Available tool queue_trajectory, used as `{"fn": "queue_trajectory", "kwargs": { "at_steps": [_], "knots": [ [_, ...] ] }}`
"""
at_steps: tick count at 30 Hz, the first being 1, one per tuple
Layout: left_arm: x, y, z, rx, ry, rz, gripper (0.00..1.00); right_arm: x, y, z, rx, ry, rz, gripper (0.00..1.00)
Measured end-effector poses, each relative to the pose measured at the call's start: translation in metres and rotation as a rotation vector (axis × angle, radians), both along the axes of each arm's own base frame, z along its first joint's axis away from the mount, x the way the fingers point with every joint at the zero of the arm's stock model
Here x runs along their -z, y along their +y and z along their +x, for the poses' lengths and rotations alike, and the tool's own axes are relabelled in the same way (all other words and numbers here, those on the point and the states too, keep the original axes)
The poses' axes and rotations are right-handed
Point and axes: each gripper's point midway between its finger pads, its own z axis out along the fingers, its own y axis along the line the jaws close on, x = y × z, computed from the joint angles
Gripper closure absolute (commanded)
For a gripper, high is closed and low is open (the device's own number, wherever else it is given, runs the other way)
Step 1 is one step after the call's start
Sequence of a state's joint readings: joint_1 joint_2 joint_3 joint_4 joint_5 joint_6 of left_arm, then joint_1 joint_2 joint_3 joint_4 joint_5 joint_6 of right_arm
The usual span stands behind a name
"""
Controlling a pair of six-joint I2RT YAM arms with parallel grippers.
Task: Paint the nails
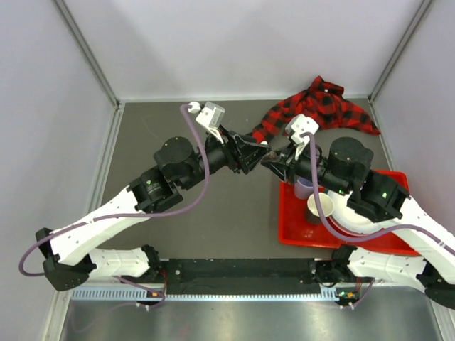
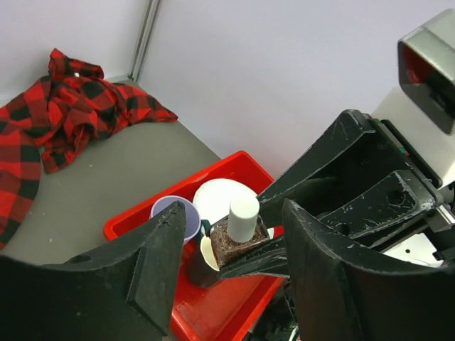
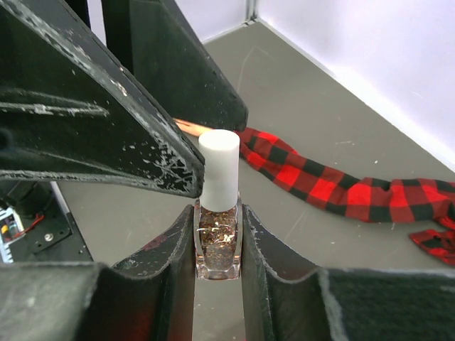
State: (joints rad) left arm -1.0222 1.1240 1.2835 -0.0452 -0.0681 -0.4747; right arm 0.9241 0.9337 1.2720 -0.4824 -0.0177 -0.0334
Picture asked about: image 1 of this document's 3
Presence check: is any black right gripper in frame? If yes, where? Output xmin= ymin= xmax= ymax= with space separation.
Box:
xmin=262 ymin=141 xmax=350 ymax=196

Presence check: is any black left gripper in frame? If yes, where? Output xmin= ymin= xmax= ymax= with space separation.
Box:
xmin=181 ymin=126 xmax=272 ymax=192

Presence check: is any glitter nail polish bottle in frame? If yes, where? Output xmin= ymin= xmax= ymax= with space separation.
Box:
xmin=264 ymin=151 xmax=279 ymax=160

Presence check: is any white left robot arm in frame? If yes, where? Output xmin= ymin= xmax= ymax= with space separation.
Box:
xmin=36 ymin=130 xmax=271 ymax=291

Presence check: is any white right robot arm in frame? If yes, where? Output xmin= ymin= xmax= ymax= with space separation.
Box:
xmin=261 ymin=133 xmax=454 ymax=309

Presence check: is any lavender plastic cup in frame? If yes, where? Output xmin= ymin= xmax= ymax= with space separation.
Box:
xmin=294 ymin=177 xmax=314 ymax=200

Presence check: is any white paper cup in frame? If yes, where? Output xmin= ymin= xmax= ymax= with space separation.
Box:
xmin=305 ymin=193 xmax=334 ymax=225

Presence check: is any red plastic tray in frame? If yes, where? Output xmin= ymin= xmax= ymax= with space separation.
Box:
xmin=278 ymin=183 xmax=417 ymax=256

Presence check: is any red black plaid shirt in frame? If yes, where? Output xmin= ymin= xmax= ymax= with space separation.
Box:
xmin=249 ymin=76 xmax=380 ymax=142

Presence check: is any white plate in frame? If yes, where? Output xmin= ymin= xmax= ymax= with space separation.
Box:
xmin=327 ymin=191 xmax=380 ymax=237

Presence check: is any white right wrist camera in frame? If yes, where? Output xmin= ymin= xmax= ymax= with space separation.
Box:
xmin=284 ymin=114 xmax=319 ymax=160

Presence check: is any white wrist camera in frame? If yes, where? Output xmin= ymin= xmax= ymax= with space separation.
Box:
xmin=284 ymin=114 xmax=319 ymax=160
xmin=188 ymin=102 xmax=225 ymax=144

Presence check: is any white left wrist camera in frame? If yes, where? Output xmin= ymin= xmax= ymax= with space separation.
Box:
xmin=188 ymin=102 xmax=225 ymax=144

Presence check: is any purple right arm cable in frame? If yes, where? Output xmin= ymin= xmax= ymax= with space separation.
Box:
xmin=301 ymin=131 xmax=455 ymax=256

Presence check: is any white slotted cable duct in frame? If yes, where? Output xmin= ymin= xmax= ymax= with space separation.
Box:
xmin=72 ymin=286 xmax=347 ymax=302

